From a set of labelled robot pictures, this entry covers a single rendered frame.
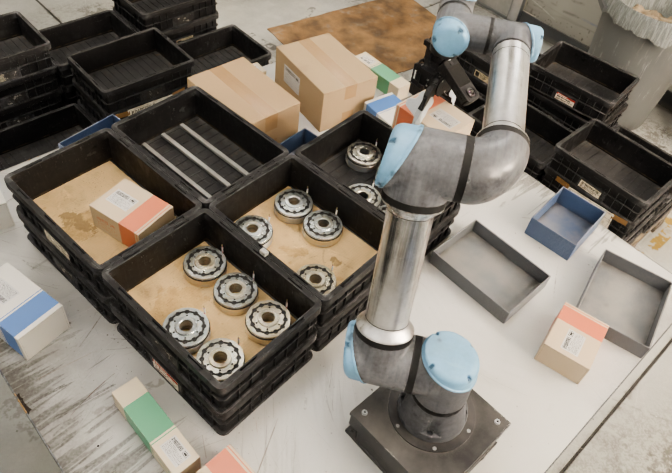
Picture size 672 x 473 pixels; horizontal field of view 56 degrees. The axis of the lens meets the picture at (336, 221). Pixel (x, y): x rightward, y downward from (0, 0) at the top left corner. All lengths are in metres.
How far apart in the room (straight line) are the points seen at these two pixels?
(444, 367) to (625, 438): 1.45
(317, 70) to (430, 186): 1.17
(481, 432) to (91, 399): 0.86
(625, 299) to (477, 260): 0.43
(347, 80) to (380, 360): 1.14
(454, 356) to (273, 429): 0.47
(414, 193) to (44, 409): 0.96
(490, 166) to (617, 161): 1.78
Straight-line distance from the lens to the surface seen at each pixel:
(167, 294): 1.52
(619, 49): 3.60
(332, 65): 2.18
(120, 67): 2.82
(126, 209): 1.61
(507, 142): 1.08
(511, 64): 1.27
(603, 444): 2.54
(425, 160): 1.03
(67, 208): 1.74
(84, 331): 1.66
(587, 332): 1.73
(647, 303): 1.99
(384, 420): 1.41
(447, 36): 1.33
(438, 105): 1.63
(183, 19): 3.08
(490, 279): 1.82
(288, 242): 1.61
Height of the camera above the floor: 2.06
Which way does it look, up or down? 47 degrees down
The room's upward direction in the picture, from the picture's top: 9 degrees clockwise
